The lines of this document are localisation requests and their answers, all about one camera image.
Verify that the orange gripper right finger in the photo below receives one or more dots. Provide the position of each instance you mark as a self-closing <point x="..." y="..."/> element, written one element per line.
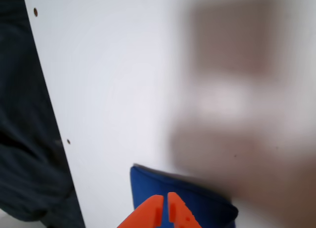
<point x="177" y="213"/>

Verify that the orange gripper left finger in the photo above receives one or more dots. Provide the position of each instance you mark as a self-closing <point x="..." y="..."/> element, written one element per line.
<point x="150" y="213"/>

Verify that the blue bean bag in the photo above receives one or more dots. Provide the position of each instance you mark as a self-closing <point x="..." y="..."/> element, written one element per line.
<point x="153" y="183"/>

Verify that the person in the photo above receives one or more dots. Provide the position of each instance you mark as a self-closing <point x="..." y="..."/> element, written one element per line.
<point x="24" y="114"/>

